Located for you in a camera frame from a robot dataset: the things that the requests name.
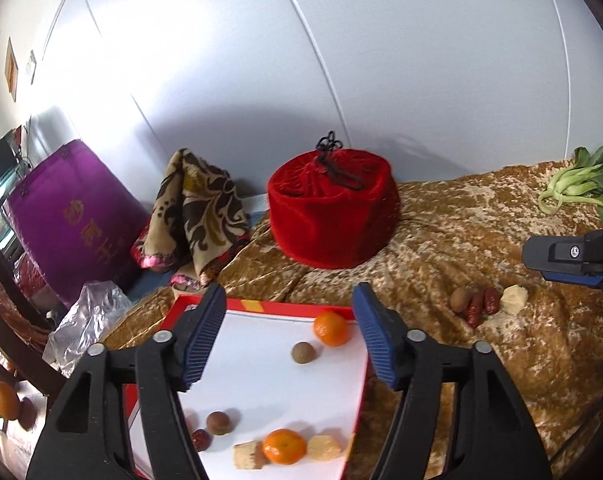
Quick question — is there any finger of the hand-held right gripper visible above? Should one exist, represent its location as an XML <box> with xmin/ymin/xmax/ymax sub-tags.
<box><xmin>523</xmin><ymin>214</ymin><xmax>603</xmax><ymax>292</ymax></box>

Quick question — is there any clear plastic bag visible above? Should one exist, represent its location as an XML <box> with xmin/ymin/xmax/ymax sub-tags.
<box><xmin>42</xmin><ymin>280</ymin><xmax>132</xmax><ymax>378</ymax></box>

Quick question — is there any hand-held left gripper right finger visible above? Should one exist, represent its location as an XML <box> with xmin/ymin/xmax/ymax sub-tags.
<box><xmin>351</xmin><ymin>282</ymin><xmax>553</xmax><ymax>480</ymax></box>

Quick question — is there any pale yellow food chunk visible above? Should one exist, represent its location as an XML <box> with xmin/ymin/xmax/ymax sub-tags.
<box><xmin>232</xmin><ymin>440</ymin><xmax>262</xmax><ymax>471</ymax></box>
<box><xmin>307</xmin><ymin>435</ymin><xmax>343</xmax><ymax>462</ymax></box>
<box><xmin>500</xmin><ymin>284</ymin><xmax>527</xmax><ymax>316</ymax></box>

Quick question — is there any red gift box tray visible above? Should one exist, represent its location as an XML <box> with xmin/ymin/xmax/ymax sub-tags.
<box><xmin>122</xmin><ymin>294</ymin><xmax>371</xmax><ymax>480</ymax></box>

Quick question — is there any wicker basket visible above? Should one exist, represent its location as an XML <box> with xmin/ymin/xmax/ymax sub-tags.
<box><xmin>0</xmin><ymin>270</ymin><xmax>49</xmax><ymax>356</ymax></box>

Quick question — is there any purple quilted bag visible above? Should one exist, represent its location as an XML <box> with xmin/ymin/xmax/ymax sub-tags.
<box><xmin>6</xmin><ymin>139</ymin><xmax>152</xmax><ymax>308</ymax></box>

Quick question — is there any brown floral patterned cloth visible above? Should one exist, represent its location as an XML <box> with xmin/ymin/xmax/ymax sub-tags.
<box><xmin>130</xmin><ymin>147</ymin><xmax>252</xmax><ymax>292</ymax></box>

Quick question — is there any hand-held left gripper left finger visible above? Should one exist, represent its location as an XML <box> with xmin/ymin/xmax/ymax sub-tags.
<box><xmin>25</xmin><ymin>282</ymin><xmax>228</xmax><ymax>480</ymax></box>

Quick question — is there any framed wall picture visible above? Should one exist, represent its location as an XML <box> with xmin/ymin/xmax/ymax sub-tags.
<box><xmin>4</xmin><ymin>37</ymin><xmax>19</xmax><ymax>103</ymax></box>

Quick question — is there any red velvet drawstring pouch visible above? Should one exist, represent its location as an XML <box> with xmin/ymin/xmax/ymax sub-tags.
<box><xmin>267</xmin><ymin>131</ymin><xmax>401</xmax><ymax>271</ymax></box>

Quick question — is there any green bok choy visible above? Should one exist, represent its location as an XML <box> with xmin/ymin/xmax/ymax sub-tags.
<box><xmin>537</xmin><ymin>144</ymin><xmax>603</xmax><ymax>223</ymax></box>

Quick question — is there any dark wooden rail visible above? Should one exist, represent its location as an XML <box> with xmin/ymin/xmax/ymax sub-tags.
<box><xmin>0</xmin><ymin>200</ymin><xmax>69</xmax><ymax>406</ymax></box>

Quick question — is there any orange mandarin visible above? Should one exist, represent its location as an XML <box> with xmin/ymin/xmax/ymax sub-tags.
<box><xmin>262</xmin><ymin>428</ymin><xmax>307</xmax><ymax>466</ymax></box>
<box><xmin>314</xmin><ymin>311</ymin><xmax>352</xmax><ymax>348</ymax></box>
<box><xmin>0</xmin><ymin>381</ymin><xmax>21</xmax><ymax>421</ymax></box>

